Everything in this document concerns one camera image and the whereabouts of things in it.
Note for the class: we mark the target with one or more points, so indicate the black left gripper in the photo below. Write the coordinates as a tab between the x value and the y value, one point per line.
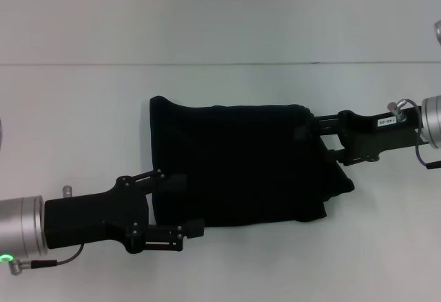
89	219

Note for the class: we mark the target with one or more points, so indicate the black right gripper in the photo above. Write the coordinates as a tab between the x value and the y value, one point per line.
372	136

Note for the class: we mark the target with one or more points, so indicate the black shirt with FREE print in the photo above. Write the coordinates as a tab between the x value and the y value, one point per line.
241	164

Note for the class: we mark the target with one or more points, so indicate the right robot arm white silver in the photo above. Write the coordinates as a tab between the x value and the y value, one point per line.
432	122

